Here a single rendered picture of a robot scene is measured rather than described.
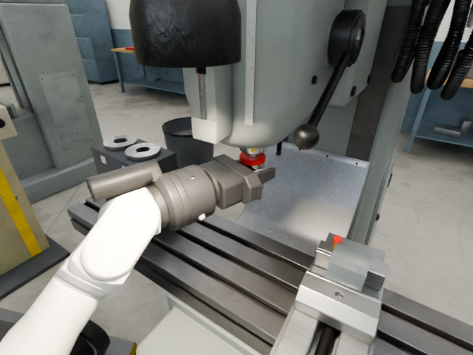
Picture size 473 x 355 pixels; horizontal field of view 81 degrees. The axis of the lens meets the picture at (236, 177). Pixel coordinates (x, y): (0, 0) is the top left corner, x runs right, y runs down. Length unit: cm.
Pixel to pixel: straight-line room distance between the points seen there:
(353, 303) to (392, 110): 49
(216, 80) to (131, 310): 167
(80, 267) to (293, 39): 35
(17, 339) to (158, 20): 35
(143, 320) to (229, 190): 146
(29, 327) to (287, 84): 40
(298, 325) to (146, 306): 144
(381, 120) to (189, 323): 68
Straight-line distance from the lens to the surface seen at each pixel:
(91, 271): 36
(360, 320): 51
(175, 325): 73
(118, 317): 189
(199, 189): 41
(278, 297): 63
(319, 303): 51
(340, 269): 51
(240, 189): 45
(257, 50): 35
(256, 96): 35
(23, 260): 244
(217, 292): 63
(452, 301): 223
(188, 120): 278
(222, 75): 35
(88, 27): 762
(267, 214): 88
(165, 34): 18
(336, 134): 83
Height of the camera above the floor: 148
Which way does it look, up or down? 30 degrees down
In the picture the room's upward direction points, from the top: straight up
